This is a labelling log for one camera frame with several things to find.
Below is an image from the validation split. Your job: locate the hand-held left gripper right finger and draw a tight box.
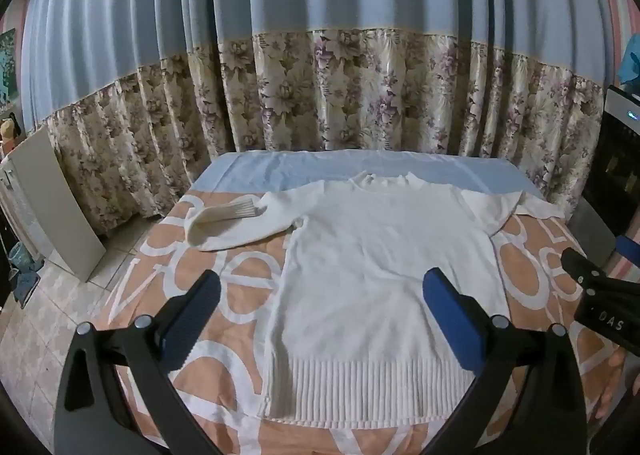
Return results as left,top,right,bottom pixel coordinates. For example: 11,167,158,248
422,267,588,455

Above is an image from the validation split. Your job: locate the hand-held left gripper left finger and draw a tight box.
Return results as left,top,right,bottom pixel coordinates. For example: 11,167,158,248
54,269,223,455

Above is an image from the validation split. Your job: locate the white knit sweater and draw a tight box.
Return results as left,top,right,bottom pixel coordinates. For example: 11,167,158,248
184,171,568,431

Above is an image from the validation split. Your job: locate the person's right hand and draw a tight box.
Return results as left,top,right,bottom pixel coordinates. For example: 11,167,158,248
597,349,640,420

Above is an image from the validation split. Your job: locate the grey box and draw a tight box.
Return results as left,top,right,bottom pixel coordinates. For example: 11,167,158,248
570,200,617,267

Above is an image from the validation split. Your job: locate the orange patterned blanket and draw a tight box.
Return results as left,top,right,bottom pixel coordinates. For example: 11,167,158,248
95,190,626,455

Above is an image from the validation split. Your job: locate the black appliance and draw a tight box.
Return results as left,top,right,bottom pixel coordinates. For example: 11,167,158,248
582,85,640,236

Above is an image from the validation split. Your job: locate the light blue bed sheet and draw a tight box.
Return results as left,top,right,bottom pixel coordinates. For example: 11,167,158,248
192,151,546,200

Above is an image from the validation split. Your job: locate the white board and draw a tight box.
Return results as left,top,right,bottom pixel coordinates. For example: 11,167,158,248
12,125,107,283

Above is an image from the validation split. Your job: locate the white cabinet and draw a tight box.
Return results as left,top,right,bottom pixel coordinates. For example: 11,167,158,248
0,155,46,261

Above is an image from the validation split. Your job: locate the stuffed toy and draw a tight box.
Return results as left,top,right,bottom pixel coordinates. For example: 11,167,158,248
0,117,23,156

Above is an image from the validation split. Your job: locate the blue floral curtain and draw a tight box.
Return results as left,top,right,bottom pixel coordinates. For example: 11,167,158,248
20,0,608,236

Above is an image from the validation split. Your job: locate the wall poster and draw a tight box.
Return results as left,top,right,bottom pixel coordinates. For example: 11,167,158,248
0,27,18,110

